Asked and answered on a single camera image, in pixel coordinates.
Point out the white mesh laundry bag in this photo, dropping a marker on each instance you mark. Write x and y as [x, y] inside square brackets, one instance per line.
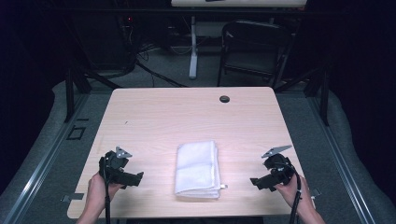
[196, 169]

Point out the black table grommet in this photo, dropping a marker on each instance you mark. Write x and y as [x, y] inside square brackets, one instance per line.
[224, 99]

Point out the black metal frame stand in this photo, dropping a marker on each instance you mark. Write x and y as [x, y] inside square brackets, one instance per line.
[70, 93]
[323, 99]

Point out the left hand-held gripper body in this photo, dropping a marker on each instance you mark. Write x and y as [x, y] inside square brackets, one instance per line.
[113, 163]

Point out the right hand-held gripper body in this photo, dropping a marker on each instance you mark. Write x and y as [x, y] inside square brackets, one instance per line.
[280, 168]

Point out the dark equipment rack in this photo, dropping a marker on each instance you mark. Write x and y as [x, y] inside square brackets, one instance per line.
[102, 40]

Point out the white table leg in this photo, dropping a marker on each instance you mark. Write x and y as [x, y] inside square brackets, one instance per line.
[193, 56]

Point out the black folding chair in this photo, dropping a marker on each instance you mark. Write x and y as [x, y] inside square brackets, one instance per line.
[255, 40]

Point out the person's left hand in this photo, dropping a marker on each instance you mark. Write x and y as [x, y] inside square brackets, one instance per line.
[98, 189]

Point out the aluminium floor rail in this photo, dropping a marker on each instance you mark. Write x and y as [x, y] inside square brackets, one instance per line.
[342, 168]
[40, 174]

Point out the person's right hand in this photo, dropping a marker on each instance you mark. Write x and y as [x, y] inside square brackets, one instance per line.
[294, 193]

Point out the grey metal table bracket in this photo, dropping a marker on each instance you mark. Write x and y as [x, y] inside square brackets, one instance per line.
[316, 192]
[73, 197]

